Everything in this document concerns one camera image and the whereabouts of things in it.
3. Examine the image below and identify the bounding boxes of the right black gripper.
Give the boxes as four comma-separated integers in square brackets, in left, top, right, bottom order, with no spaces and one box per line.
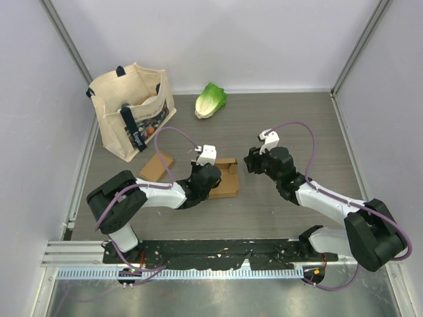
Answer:
[243,143,281,184]

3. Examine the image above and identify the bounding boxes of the brown cardboard box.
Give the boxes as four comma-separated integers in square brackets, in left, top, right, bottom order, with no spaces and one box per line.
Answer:
[138,152,175,182]

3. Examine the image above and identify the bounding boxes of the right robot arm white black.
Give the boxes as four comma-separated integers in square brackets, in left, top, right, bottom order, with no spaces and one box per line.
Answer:
[244,147,408,272]

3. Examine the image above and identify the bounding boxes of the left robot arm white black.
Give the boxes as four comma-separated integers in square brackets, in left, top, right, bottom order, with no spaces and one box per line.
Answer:
[86,163,221,264]

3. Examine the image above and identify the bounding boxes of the green lettuce head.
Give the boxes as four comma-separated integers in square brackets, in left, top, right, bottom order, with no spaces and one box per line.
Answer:
[194,83,227,119]

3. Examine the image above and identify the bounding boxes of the white item inside bag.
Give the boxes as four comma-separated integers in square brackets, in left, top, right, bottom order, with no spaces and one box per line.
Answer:
[141,96,157,106]

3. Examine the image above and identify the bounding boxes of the beige canvas tote bag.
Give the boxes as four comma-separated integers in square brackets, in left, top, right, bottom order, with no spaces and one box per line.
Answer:
[86,63,176,162]

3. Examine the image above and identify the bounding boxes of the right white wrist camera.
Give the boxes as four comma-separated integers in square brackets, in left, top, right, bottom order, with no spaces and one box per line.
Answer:
[258,129,280,155]

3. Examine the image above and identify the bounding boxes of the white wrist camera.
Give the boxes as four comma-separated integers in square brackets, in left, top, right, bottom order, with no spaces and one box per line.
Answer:
[195,145,217,166]
[258,129,280,155]

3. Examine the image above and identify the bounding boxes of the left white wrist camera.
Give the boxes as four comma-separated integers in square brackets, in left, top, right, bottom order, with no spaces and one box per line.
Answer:
[195,145,217,166]

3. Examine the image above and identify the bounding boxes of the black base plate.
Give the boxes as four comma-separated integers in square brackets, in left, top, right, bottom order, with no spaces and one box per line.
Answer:
[124,238,338,271]

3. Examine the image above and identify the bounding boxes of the white slotted cable duct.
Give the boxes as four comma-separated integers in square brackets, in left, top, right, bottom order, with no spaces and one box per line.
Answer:
[56,266,304,281]

